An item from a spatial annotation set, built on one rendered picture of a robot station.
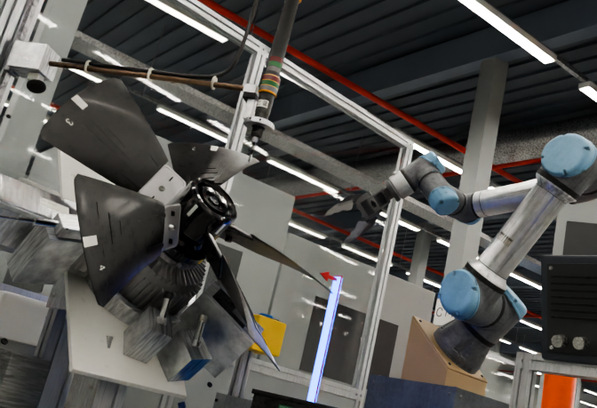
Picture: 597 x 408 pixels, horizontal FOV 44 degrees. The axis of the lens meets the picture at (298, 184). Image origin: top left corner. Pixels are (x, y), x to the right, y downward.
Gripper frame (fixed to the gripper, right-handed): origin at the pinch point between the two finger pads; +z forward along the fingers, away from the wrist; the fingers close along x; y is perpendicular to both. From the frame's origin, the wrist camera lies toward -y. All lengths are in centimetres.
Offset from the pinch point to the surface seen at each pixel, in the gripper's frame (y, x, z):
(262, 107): -50, 31, -6
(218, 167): -46, 26, 11
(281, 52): -45, 40, -17
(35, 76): -43, 71, 37
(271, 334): -22.1, -14.4, 27.4
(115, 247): -91, 16, 25
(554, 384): 310, -162, -33
